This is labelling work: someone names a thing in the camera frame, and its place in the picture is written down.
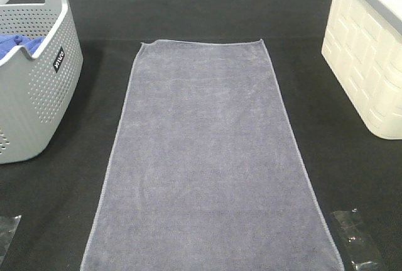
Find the grey perforated laundry basket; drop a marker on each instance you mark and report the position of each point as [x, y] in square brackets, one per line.
[34, 97]

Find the black basket brand label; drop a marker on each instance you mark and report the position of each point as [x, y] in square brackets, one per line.
[58, 59]

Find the right clear tape strip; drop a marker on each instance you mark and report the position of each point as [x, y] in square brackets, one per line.
[357, 241]

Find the grey microfibre towel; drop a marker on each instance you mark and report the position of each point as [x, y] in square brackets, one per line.
[205, 172]

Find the clear tape strip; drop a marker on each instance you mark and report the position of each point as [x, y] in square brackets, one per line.
[8, 227]
[357, 241]

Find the cream plastic storage box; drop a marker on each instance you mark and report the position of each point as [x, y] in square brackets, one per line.
[362, 46]

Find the left clear tape strip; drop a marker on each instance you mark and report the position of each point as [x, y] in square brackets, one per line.
[8, 227]

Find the blue towel in basket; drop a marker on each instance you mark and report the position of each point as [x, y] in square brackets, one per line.
[8, 42]

